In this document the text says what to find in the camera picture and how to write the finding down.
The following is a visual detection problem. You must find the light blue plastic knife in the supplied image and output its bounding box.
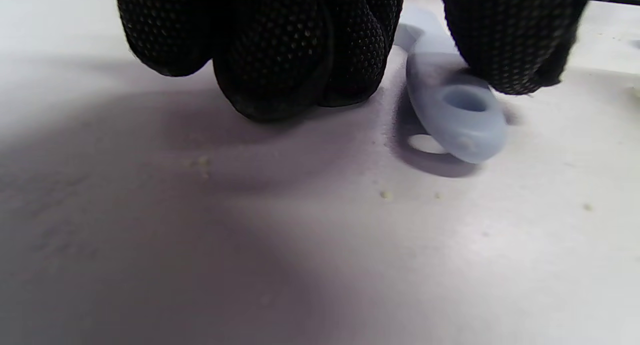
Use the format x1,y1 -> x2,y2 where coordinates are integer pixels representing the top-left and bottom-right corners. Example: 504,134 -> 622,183
392,7 -> 508,164

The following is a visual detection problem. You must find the person's left hand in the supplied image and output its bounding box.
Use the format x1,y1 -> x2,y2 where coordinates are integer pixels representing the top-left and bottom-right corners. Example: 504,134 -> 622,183
112,0 -> 593,123

